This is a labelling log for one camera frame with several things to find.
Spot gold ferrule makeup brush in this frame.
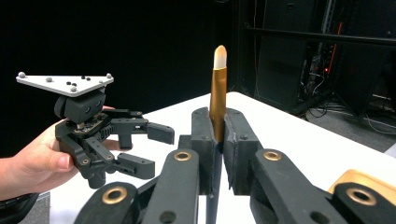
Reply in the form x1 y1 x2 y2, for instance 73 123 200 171
205 44 229 224

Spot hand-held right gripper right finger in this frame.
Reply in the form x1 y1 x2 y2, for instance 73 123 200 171
222 107 264 197

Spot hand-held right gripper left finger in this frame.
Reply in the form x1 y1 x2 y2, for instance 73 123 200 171
178 106 224 197

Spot black equipment cabinet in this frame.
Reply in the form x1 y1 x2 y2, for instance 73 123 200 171
254 0 332 114

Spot black wristband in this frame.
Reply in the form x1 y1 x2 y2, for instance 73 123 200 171
0 192 40 224

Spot floor cables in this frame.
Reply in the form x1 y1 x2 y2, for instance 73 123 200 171
306 92 396 136

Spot pale yellow ceramic cup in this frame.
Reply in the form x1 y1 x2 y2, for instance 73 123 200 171
328 169 396 207

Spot black horizontal bar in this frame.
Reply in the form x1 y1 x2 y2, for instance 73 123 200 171
245 26 396 49

